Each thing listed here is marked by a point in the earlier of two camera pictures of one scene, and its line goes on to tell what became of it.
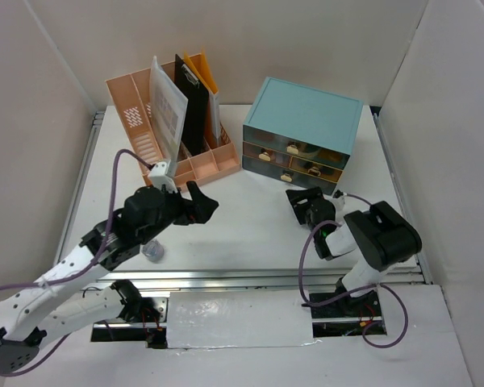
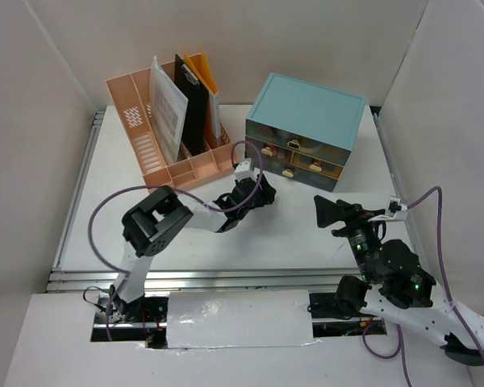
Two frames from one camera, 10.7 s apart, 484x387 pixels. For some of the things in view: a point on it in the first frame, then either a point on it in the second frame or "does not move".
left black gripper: [202, 208] -> [265, 195]
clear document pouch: [168, 106] does not move
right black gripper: [297, 195] -> [327, 210]
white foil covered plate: [238, 318] does not move
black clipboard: [198, 112] does not move
